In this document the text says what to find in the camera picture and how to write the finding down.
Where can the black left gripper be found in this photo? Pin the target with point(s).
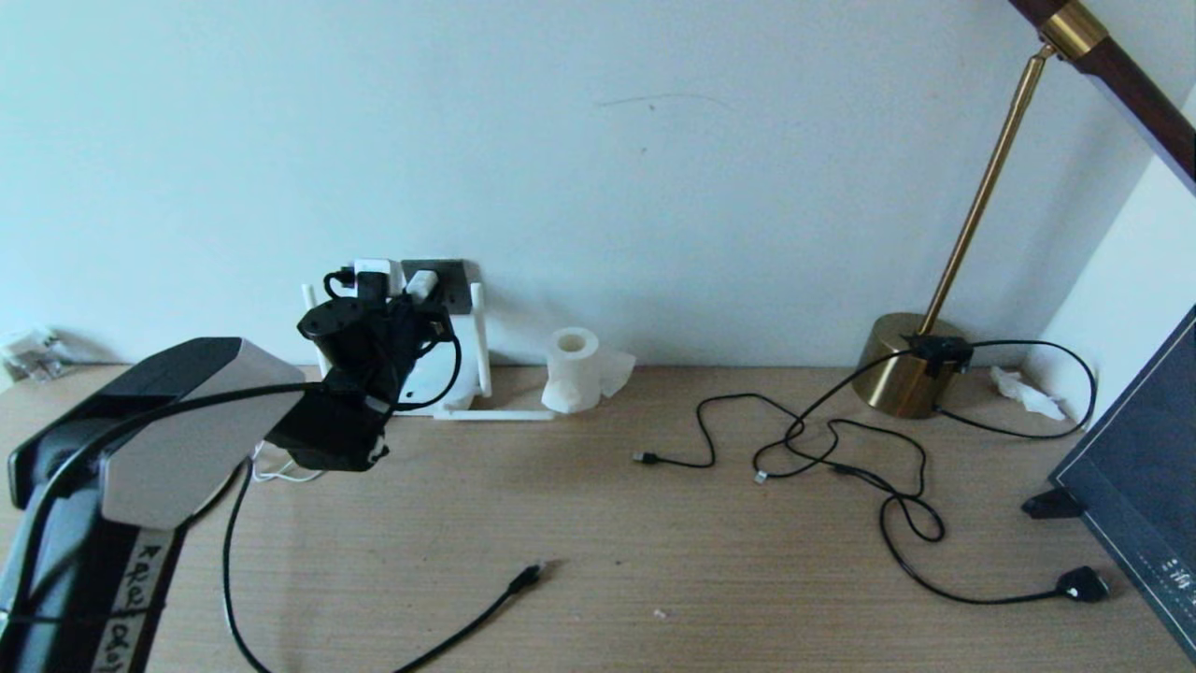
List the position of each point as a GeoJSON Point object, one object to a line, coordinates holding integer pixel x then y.
{"type": "Point", "coordinates": [402, 346]}

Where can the white power adapter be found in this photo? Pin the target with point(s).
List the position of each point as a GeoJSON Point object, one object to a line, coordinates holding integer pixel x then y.
{"type": "Point", "coordinates": [422, 283]}

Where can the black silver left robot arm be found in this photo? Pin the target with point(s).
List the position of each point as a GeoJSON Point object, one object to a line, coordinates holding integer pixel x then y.
{"type": "Point", "coordinates": [168, 430]}

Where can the white router with antennas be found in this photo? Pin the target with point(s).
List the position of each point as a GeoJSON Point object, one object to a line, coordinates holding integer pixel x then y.
{"type": "Point", "coordinates": [481, 346]}

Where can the white toilet paper roll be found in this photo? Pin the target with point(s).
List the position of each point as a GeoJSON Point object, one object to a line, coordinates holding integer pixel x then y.
{"type": "Point", "coordinates": [570, 374]}

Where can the clear plastic wrapper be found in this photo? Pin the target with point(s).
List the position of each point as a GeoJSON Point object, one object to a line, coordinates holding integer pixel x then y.
{"type": "Point", "coordinates": [33, 355]}

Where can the brass desk lamp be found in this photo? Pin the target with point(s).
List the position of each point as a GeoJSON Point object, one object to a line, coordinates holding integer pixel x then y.
{"type": "Point", "coordinates": [897, 374]}

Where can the crumpled white tissue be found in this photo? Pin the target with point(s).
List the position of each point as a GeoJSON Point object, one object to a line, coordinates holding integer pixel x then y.
{"type": "Point", "coordinates": [1028, 394]}

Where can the grey wall socket plate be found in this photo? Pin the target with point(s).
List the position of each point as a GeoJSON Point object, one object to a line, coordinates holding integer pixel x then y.
{"type": "Point", "coordinates": [456, 280]}

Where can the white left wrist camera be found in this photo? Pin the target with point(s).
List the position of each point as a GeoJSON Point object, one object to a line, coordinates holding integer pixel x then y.
{"type": "Point", "coordinates": [372, 269]}

